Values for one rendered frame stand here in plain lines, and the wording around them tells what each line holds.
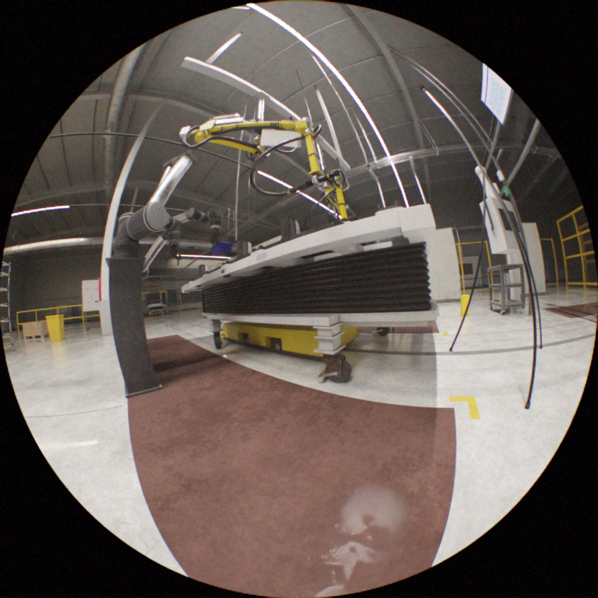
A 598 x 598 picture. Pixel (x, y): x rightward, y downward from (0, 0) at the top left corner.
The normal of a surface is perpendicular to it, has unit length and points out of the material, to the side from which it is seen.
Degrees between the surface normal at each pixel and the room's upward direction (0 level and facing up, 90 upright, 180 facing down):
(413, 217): 90
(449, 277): 90
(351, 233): 90
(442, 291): 90
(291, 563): 0
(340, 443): 0
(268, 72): 176
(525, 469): 0
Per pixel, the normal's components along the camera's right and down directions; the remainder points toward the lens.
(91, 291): 0.84, -0.07
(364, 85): 0.04, 1.00
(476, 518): -0.09, -1.00
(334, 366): -0.51, 0.07
